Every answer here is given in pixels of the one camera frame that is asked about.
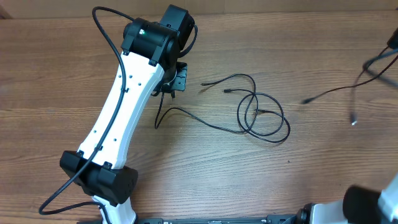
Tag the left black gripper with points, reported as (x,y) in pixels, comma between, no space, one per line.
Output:
(180,83)

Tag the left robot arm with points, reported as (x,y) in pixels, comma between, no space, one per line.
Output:
(148,65)

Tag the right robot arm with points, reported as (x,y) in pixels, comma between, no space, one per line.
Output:
(358,206)

